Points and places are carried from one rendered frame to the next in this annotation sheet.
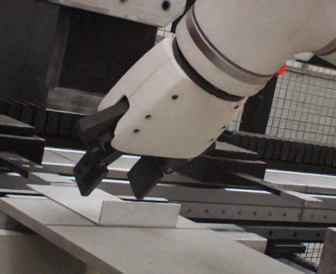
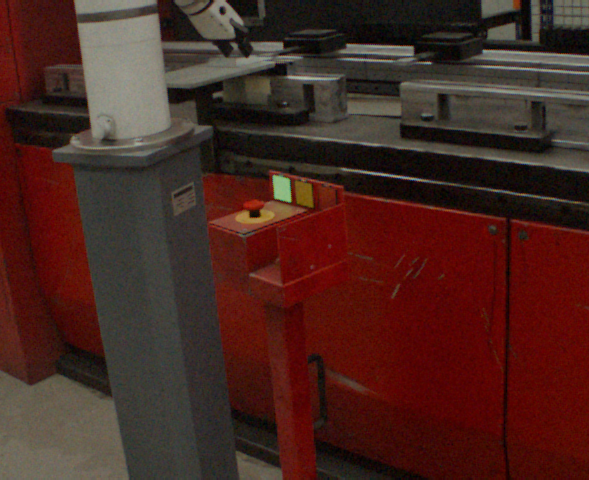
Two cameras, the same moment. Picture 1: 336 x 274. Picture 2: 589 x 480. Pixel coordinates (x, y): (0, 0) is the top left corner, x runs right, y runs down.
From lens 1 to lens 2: 200 cm
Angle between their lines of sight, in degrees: 79
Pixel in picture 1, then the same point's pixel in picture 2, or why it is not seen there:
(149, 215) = (224, 62)
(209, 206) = (452, 76)
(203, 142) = (222, 31)
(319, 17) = not seen: outside the picture
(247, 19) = not seen: outside the picture
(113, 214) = (212, 62)
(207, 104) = (199, 17)
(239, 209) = (477, 79)
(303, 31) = not seen: outside the picture
